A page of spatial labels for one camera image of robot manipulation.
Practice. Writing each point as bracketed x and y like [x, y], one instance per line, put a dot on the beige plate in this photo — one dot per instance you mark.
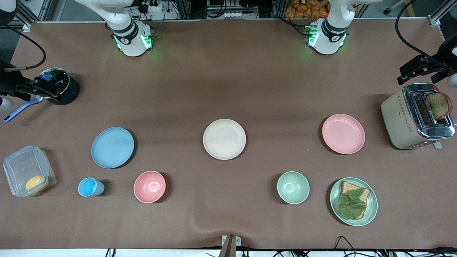
[224, 139]

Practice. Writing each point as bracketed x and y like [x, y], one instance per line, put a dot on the beige chrome toaster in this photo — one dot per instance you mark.
[396, 121]

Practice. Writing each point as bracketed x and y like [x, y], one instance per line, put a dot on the green bowl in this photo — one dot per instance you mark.
[293, 187]

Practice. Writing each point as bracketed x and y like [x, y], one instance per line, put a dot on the clear plastic container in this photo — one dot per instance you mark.
[21, 166]

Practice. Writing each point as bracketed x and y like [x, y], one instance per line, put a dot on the green plate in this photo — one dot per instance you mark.
[372, 207]

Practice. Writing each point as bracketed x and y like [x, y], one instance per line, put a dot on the orange round food piece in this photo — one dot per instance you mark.
[36, 184]

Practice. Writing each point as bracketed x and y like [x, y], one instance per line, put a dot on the blue plate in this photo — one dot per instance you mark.
[112, 147]

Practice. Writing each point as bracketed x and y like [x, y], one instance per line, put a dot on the aluminium frame profile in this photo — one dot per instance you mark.
[439, 16]
[35, 10]

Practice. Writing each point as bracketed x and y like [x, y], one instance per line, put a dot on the pink bowl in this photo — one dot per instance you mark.
[149, 187]

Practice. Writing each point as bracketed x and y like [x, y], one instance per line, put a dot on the bag of orange buns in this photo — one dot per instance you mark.
[307, 9]

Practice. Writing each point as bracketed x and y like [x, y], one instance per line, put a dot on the brown bread slice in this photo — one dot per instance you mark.
[348, 186]

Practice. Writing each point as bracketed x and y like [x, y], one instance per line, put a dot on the brown toast slice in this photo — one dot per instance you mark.
[439, 105]

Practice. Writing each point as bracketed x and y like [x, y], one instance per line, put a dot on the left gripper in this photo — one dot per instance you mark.
[443, 61]

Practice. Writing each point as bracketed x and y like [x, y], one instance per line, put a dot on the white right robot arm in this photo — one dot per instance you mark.
[130, 35]

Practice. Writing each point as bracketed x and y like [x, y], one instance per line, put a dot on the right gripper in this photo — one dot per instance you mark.
[8, 81]

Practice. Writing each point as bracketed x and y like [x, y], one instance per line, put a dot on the blue cup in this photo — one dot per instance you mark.
[89, 187]

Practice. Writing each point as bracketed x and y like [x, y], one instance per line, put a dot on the white power strip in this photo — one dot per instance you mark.
[152, 6]

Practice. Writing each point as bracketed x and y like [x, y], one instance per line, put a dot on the pink plate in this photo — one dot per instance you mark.
[343, 134]

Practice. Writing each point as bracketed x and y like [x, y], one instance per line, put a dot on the white terminal block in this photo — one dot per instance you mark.
[234, 14]

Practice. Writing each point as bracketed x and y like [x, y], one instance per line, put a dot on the green lettuce leaf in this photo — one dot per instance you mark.
[351, 205]

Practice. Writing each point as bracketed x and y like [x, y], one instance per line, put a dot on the black pot with glass lid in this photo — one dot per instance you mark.
[69, 91]

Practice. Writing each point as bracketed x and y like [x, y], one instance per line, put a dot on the metal table bracket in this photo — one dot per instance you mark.
[228, 246]

